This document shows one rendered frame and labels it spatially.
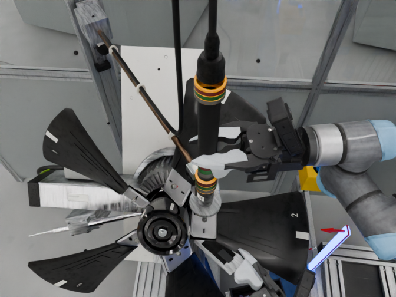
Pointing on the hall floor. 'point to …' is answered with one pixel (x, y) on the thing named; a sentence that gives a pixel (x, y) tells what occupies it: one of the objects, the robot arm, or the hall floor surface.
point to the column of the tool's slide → (102, 82)
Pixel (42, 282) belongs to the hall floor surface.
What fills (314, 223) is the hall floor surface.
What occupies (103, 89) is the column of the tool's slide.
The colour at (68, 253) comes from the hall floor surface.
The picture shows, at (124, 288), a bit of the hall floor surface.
